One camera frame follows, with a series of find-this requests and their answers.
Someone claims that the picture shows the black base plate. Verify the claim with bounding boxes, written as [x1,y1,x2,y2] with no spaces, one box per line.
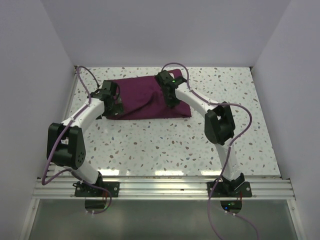
[72,181,120,198]
[206,181,253,198]

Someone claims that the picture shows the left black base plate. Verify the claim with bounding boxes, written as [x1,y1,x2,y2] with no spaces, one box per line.
[72,181,120,198]

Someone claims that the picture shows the aluminium mounting rail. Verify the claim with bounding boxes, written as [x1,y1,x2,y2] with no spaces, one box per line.
[31,176,296,200]

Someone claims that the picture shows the purple surgical cloth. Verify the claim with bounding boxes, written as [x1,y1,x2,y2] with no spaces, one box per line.
[107,75,192,120]

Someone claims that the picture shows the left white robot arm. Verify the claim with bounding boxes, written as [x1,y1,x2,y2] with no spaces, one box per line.
[41,80,124,197]

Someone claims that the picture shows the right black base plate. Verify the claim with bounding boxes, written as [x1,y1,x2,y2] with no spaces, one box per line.
[206,181,253,198]

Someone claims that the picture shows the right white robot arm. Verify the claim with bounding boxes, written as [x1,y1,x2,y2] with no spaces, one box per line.
[155,70,245,197]

